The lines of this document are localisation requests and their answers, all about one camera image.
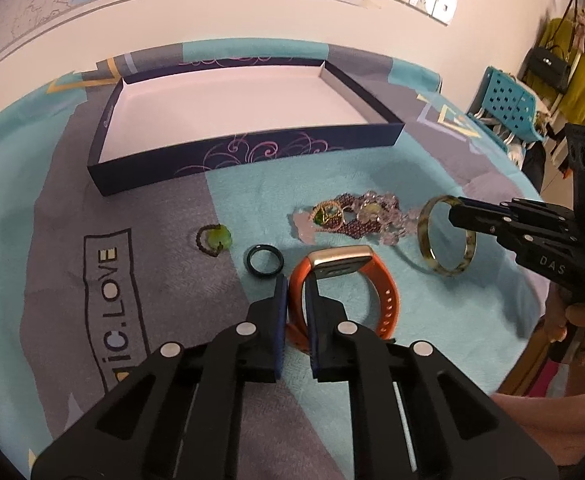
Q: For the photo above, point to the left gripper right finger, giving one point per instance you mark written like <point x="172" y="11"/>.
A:
<point x="328" y="359"/>

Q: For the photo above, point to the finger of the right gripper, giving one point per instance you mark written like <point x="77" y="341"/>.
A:
<point x="477" y="214"/>

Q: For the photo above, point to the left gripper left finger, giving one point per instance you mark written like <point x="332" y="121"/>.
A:
<point x="264" y="356"/>

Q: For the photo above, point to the orange smart watch band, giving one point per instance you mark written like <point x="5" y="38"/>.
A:
<point x="354" y="275"/>

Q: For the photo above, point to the yellow-green marbled bangle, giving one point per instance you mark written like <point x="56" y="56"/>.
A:
<point x="447" y="250"/>

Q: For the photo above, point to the right hand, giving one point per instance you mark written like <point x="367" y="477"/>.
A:
<point x="559" y="312"/>

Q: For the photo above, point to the pink stone pendant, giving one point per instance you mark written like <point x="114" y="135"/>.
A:
<point x="305" y="227"/>

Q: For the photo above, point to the gold hoop earring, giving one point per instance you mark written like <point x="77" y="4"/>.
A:
<point x="327" y="216"/>

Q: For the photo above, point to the teal perforated plastic chair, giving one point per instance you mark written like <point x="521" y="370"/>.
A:
<point x="505" y="109"/>

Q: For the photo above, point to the black handbag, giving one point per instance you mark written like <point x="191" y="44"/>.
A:
<point x="551" y="62"/>

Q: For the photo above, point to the teal grey patterned bedsheet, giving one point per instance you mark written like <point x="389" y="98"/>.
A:
<point x="88" y="280"/>

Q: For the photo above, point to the dark blue box tray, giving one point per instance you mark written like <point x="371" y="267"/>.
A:
<point x="176" y="121"/>

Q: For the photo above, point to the white wall switch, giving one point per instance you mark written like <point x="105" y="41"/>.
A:
<point x="444" y="11"/>

